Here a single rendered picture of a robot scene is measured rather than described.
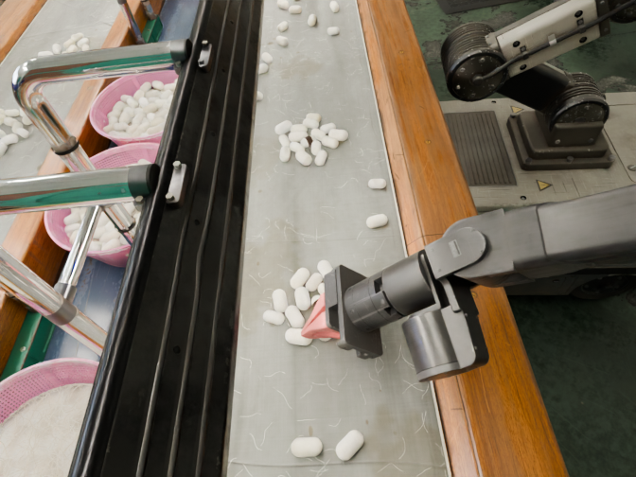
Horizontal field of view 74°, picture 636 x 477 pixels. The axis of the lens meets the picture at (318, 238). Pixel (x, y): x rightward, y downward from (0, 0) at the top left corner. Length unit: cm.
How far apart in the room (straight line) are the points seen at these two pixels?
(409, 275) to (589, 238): 16
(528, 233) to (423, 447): 29
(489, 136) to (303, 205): 70
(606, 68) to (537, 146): 143
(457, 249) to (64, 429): 55
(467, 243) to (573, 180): 84
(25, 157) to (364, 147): 72
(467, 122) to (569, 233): 95
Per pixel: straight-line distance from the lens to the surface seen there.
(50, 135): 49
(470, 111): 137
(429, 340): 42
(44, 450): 69
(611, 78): 256
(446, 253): 41
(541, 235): 40
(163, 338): 24
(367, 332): 50
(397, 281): 44
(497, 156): 123
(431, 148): 79
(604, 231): 40
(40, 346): 83
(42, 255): 88
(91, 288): 86
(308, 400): 57
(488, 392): 57
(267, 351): 61
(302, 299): 61
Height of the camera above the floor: 129
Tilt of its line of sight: 53 degrees down
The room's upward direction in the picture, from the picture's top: 10 degrees counter-clockwise
